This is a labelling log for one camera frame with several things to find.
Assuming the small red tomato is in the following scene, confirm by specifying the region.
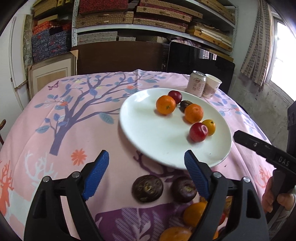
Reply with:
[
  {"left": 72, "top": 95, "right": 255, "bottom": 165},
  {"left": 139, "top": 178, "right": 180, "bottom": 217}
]
[{"left": 219, "top": 213, "right": 226, "bottom": 225}]

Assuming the orange fruit bottom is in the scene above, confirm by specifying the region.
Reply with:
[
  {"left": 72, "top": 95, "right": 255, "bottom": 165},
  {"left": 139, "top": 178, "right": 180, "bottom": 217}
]
[{"left": 159, "top": 227, "right": 192, "bottom": 241}]

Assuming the dark purple mangosteen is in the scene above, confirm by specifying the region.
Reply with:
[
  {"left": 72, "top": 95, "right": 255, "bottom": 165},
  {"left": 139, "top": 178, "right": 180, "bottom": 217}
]
[{"left": 171, "top": 176, "right": 197, "bottom": 203}]

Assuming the dark brown mangosteen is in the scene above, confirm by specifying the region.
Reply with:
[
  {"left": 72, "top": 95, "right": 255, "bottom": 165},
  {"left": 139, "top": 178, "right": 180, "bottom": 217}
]
[{"left": 132, "top": 175, "right": 164, "bottom": 203}]

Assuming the right hand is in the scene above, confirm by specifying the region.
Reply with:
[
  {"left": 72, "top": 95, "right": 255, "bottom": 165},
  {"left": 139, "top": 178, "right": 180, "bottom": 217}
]
[{"left": 261, "top": 177, "right": 295, "bottom": 213}]

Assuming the yellow orange small fruit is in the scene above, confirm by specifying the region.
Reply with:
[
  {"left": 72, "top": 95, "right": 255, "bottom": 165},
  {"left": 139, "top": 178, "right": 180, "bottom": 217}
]
[{"left": 202, "top": 120, "right": 216, "bottom": 137}]

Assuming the red plum front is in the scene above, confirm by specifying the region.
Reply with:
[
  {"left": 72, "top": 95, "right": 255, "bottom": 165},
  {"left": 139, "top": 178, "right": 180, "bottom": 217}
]
[{"left": 189, "top": 123, "right": 208, "bottom": 143}]

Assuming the orange mandarin large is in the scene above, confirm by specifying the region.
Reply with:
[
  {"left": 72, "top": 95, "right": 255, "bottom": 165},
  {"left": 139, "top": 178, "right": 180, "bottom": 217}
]
[{"left": 184, "top": 103, "right": 204, "bottom": 123}]

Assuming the checked curtain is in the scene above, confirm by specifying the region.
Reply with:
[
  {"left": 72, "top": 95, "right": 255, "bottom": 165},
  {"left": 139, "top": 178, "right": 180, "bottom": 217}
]
[{"left": 240, "top": 1, "right": 273, "bottom": 88}]

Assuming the white paper cup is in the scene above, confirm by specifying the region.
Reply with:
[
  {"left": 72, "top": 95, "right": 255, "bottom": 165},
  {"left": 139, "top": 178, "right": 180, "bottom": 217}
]
[{"left": 202, "top": 74, "right": 222, "bottom": 99}]

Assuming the wooden chair top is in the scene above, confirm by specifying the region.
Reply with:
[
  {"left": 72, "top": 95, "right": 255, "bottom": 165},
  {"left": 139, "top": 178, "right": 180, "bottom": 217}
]
[{"left": 0, "top": 119, "right": 7, "bottom": 147}]

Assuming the dark brown fruit back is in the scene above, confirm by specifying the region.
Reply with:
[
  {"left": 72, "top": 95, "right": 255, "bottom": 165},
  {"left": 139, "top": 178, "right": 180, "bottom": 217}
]
[{"left": 179, "top": 100, "right": 192, "bottom": 113}]

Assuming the pink drink can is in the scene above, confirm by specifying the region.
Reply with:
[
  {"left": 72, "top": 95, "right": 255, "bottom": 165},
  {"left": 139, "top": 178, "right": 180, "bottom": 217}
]
[{"left": 186, "top": 71, "right": 206, "bottom": 97}]

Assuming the white oval plate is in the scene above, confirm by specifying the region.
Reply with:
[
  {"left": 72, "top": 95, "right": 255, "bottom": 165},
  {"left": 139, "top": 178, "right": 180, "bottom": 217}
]
[{"left": 119, "top": 88, "right": 232, "bottom": 170}]

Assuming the dark red plum back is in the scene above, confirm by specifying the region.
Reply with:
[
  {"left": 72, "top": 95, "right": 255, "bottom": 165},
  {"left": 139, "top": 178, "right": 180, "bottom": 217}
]
[{"left": 168, "top": 90, "right": 182, "bottom": 105}]

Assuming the orange mandarin left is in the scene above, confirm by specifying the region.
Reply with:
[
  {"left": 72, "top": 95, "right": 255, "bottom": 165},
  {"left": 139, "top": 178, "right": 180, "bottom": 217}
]
[{"left": 156, "top": 95, "right": 176, "bottom": 115}]

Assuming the framed picture leaning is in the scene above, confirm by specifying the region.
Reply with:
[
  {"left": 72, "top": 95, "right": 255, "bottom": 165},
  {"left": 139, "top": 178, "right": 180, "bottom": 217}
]
[{"left": 28, "top": 50, "right": 78, "bottom": 99}]

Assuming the metal storage shelf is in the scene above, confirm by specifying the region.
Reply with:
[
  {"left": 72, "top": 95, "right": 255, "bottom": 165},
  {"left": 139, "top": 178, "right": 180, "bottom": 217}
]
[{"left": 72, "top": 1, "right": 238, "bottom": 56}]

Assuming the dark wooden chair back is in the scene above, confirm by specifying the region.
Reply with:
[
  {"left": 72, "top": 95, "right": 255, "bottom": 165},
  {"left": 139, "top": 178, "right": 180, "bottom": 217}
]
[{"left": 71, "top": 41, "right": 169, "bottom": 75}]

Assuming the blue patterned boxes stack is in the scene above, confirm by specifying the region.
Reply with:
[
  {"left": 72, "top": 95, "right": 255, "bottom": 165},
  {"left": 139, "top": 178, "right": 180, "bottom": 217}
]
[{"left": 32, "top": 29, "right": 71, "bottom": 63}]

